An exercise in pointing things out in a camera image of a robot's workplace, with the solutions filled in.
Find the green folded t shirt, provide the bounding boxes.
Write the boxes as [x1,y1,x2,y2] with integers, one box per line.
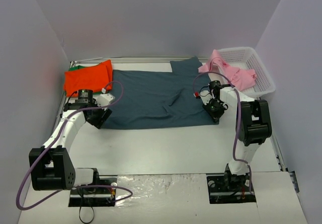
[68,65,86,71]

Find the blue t shirt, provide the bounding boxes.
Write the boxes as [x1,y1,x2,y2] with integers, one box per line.
[102,57,214,130]

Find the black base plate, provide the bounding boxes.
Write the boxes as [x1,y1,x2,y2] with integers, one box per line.
[206,175,256,204]
[68,187,116,207]

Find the thin black cable loop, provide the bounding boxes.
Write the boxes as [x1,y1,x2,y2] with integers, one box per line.
[78,205,95,223]

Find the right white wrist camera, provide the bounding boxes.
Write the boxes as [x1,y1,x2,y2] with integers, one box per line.
[194,90,213,106]

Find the pink t shirt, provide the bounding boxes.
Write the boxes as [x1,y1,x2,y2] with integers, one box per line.
[198,50,257,91]

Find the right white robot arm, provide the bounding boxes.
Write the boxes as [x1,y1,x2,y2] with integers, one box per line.
[199,81,272,190]

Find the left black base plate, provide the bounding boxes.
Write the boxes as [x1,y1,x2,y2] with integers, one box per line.
[68,187,116,207]

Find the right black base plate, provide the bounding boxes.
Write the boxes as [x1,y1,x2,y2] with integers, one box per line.
[206,175,256,204]

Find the white plastic basket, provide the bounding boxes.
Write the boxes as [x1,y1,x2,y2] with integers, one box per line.
[218,47,275,98]

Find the orange folded t shirt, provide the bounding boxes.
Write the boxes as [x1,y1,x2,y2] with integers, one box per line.
[63,60,113,97]

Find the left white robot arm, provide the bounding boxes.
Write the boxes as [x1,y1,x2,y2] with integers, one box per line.
[29,90,115,193]

